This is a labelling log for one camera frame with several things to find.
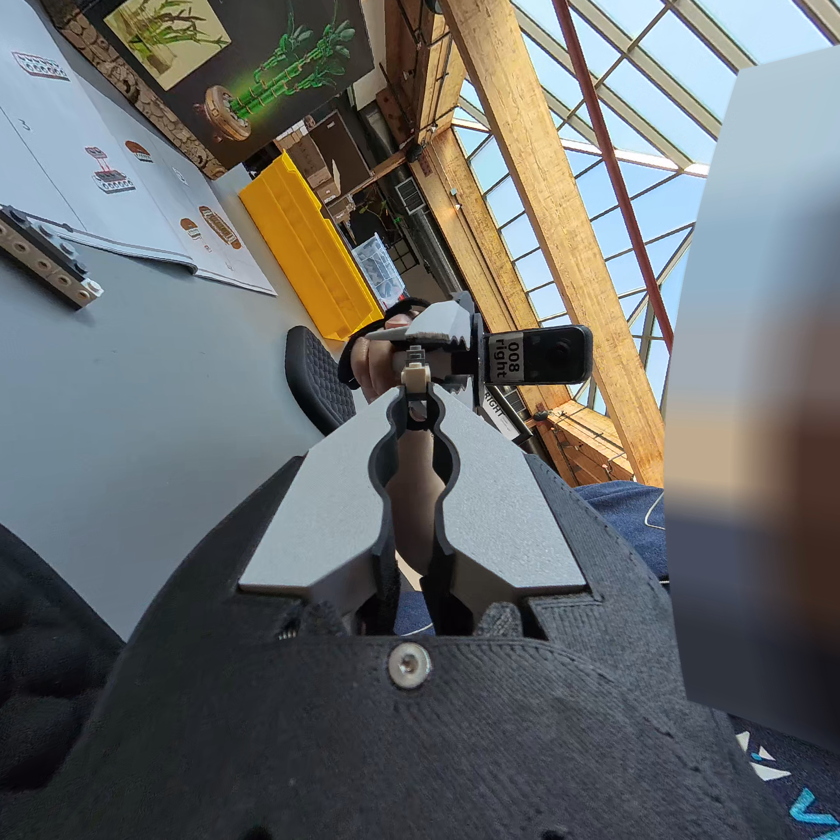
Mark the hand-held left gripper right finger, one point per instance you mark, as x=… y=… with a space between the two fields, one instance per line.
x=512 y=525

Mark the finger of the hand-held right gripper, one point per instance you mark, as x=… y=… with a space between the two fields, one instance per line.
x=456 y=384
x=433 y=318

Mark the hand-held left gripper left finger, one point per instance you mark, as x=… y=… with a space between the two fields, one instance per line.
x=315 y=525

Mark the white lego beam grey plates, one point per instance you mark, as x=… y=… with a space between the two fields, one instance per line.
x=415 y=379
x=39 y=253

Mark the person's right forearm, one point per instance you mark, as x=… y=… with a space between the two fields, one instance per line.
x=417 y=499

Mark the black bamboo lego box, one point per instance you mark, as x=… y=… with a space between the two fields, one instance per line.
x=262 y=79

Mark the lego instruction booklet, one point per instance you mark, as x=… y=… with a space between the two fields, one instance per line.
x=98 y=197

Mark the person's right hand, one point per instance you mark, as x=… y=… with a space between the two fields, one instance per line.
x=377 y=361

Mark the clear plastic storage box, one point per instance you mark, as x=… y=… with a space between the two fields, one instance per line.
x=377 y=262

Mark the person's navy sweatshirt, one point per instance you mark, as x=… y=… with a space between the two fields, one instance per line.
x=623 y=518

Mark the black padded wrist rest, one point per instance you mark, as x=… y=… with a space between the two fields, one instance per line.
x=39 y=656
x=318 y=380

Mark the yellow plastic bin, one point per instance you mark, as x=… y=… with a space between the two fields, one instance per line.
x=308 y=249

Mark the stack of cardboard boxes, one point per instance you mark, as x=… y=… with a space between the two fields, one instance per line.
x=321 y=157

